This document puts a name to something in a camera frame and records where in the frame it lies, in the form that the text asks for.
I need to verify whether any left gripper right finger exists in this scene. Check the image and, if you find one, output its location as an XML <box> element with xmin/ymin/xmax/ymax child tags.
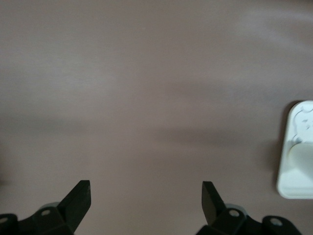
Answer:
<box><xmin>195</xmin><ymin>181</ymin><xmax>301</xmax><ymax>235</ymax></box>

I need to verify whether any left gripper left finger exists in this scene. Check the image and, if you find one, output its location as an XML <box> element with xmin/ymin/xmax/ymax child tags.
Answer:
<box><xmin>0</xmin><ymin>180</ymin><xmax>92</xmax><ymax>235</ymax></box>

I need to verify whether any beige bear print tray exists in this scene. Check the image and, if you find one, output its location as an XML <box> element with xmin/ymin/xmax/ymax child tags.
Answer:
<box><xmin>276</xmin><ymin>100</ymin><xmax>313</xmax><ymax>199</ymax></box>

